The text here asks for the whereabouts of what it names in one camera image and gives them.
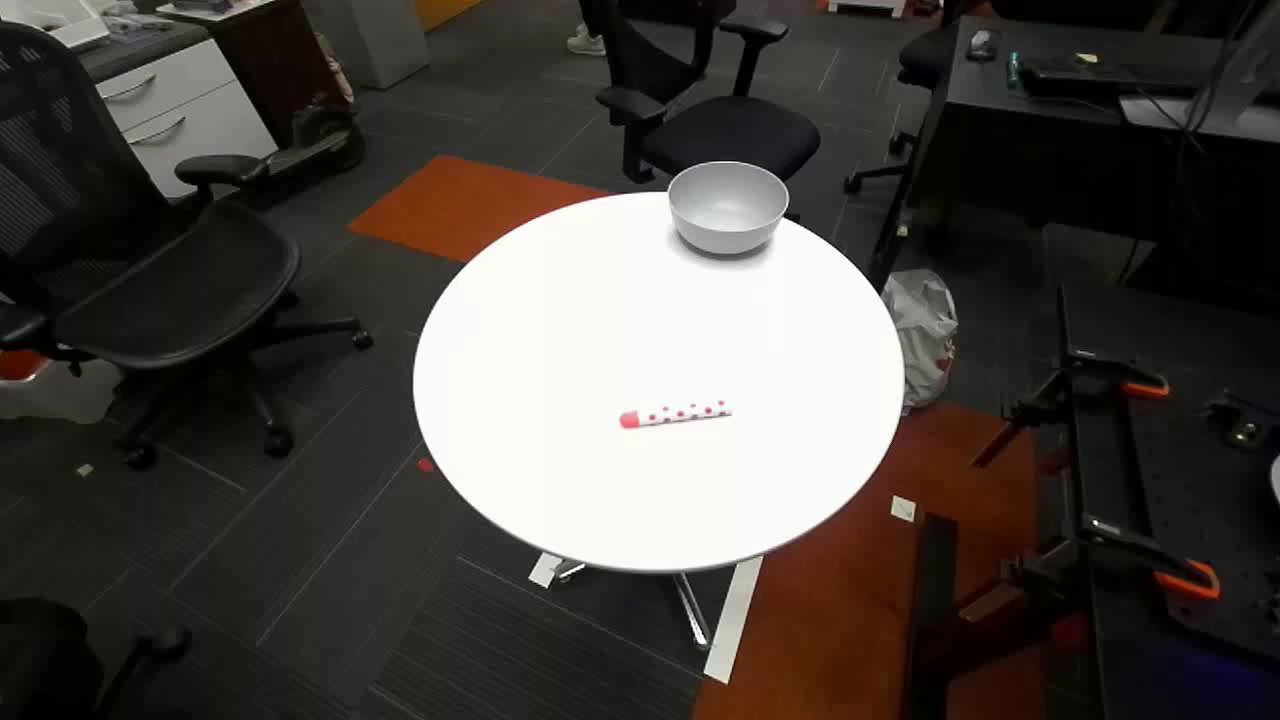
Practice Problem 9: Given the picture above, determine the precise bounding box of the black clamp orange handle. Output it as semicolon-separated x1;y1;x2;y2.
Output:
998;514;1228;613
972;347;1176;471

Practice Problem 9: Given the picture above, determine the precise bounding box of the white drawer cabinet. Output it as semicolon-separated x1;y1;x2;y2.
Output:
77;33;279;205

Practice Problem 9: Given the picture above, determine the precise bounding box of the pink and white marker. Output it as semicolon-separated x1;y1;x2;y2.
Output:
615;396;737;432

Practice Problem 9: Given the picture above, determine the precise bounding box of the black keyboard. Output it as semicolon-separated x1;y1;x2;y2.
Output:
1016;56;1225;99

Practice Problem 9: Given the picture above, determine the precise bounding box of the black swivel chair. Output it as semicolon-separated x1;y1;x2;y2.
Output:
843;19;959;198

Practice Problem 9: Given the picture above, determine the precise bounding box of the black mesh office chair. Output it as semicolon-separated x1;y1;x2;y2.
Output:
0;17;378;476

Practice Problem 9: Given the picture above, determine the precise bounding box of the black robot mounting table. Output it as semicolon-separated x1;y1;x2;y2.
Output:
904;274;1280;720

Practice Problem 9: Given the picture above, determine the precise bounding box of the black office desk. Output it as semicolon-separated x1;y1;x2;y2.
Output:
864;13;1280;311

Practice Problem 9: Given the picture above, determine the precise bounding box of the white plastic bag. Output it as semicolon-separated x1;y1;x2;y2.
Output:
879;267;963;417

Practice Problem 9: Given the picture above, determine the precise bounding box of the grey round bowl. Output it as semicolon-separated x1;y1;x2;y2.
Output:
664;155;794;261

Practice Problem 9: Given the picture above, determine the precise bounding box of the dark brown cabinet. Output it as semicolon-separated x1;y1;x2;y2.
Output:
157;0;367;150

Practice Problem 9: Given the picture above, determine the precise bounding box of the black chair with armrest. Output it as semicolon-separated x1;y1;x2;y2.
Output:
0;596;197;720

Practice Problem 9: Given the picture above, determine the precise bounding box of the small black electronic device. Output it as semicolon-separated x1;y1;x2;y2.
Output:
1203;389;1280;457

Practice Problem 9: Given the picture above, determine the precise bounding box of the white shoe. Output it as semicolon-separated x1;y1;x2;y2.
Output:
564;19;613;62

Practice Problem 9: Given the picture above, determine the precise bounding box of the white table base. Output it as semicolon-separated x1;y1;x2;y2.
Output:
523;547;768;689

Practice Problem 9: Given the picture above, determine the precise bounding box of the black padded office chair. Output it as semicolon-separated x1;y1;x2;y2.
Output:
594;0;826;192

